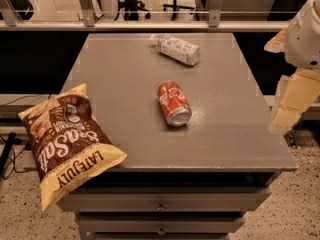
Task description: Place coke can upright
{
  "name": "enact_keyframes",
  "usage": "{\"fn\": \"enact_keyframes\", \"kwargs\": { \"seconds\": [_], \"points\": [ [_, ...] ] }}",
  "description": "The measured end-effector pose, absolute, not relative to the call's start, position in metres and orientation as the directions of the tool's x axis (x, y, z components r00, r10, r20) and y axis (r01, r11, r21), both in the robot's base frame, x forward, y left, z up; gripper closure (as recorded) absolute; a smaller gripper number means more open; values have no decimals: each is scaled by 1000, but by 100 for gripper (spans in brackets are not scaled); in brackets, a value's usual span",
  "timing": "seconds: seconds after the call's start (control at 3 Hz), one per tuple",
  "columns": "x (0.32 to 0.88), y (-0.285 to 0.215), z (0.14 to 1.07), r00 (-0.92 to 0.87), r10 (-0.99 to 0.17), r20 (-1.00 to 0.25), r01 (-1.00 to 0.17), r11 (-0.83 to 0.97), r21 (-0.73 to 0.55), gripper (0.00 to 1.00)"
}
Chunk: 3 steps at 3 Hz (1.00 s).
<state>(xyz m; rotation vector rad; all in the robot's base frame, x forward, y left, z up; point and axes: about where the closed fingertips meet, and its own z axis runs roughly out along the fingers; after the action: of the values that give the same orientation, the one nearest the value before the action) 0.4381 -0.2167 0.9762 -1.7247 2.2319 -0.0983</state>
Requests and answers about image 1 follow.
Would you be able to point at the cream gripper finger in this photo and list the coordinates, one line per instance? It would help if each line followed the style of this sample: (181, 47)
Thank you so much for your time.
(277, 43)
(294, 95)

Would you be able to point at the red coke can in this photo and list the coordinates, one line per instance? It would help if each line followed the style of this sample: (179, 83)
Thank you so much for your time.
(174, 104)

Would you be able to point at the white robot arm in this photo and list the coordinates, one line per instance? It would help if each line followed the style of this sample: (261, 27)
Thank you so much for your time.
(300, 43)

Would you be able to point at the white plastic water bottle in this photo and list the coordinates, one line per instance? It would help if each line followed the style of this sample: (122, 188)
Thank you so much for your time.
(176, 48)

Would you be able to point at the brown yellow chip bag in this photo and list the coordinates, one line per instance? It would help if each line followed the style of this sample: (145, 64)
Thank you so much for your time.
(68, 145)

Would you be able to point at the grey upper drawer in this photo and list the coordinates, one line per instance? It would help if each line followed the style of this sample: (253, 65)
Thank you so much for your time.
(225, 199)

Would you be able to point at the grey drawer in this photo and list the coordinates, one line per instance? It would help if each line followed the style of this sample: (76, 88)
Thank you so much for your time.
(159, 223)
(225, 199)

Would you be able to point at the grey lower drawer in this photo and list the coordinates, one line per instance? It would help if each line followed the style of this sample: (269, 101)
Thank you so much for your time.
(159, 223)

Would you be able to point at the metal window rail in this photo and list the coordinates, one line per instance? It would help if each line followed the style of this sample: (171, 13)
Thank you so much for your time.
(144, 26)

